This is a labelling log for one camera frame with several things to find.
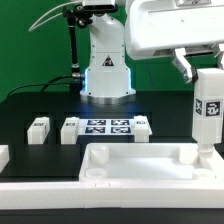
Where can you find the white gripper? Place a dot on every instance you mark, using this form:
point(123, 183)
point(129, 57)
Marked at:
point(154, 27)

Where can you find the white desk top tray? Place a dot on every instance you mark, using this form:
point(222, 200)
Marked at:
point(149, 161)

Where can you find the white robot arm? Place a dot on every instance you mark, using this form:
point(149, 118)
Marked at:
point(108, 79)

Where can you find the white marker tag plate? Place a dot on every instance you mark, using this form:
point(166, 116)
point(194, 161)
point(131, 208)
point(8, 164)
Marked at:
point(106, 127)

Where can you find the white left obstacle bar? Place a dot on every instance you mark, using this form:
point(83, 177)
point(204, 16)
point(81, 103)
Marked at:
point(4, 156)

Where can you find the white obstacle bar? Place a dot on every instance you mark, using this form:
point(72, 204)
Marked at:
point(155, 194)
point(4, 156)

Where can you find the white front obstacle bar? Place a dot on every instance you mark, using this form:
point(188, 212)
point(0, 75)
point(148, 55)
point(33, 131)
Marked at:
point(155, 194)

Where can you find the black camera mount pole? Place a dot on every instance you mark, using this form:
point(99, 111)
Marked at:
point(81, 18)

